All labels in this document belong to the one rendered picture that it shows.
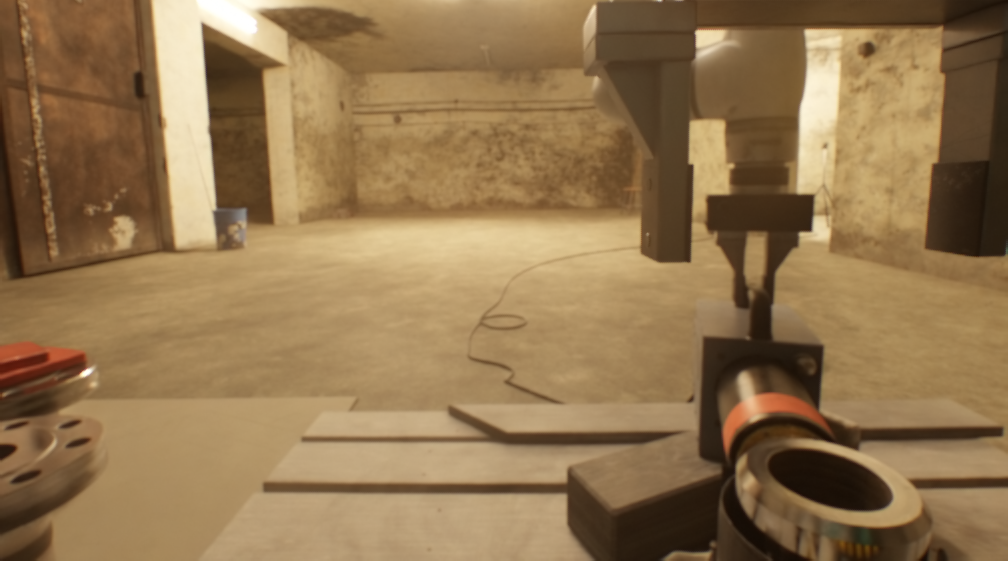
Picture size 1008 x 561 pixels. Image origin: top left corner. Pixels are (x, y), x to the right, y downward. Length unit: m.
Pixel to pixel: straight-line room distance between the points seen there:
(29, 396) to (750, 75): 1.24
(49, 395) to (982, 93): 1.23
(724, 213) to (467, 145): 10.18
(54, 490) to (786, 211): 0.99
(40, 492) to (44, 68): 4.34
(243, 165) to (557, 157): 6.88
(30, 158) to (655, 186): 4.70
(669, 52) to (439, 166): 10.68
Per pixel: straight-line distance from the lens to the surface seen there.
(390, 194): 11.08
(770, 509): 0.40
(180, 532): 1.11
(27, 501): 0.85
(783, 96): 0.72
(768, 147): 0.72
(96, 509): 1.27
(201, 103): 6.24
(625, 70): 0.22
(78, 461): 0.88
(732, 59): 0.73
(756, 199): 0.73
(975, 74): 0.29
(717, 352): 0.69
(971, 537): 0.92
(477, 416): 0.97
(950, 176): 0.29
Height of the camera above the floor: 0.60
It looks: 7 degrees down
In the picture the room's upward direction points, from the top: 1 degrees counter-clockwise
